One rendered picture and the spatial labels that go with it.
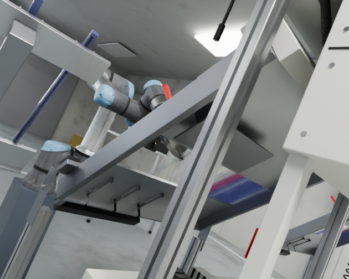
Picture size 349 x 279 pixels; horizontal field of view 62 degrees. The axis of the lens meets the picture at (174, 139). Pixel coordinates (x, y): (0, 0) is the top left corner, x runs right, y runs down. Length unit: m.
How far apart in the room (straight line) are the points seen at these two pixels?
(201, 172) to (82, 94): 9.54
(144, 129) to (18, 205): 0.87
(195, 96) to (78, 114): 9.43
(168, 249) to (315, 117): 0.30
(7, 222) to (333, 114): 1.30
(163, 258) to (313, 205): 4.61
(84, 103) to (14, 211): 8.69
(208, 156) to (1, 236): 1.15
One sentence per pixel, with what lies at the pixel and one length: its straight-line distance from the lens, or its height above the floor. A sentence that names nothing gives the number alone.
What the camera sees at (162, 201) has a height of 0.76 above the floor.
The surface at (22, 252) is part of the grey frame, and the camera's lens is 0.98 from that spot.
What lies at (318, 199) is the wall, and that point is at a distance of 5.04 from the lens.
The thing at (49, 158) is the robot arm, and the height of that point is 0.70.
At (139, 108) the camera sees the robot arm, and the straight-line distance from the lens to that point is 1.08.
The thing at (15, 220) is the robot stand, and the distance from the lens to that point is 1.47.
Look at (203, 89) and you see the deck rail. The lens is 0.61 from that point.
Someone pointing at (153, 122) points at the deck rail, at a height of 0.98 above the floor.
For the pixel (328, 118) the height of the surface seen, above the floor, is 1.06.
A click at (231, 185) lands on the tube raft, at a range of 1.12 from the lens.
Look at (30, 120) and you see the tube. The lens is 0.82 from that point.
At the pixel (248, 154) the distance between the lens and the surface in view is 0.83.
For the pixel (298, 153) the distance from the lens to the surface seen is 0.46.
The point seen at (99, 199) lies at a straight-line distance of 1.02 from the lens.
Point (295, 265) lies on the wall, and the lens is 5.06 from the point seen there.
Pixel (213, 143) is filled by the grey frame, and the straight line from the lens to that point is 0.48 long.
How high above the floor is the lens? 0.92
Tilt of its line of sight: 4 degrees up
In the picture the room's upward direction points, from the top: 24 degrees clockwise
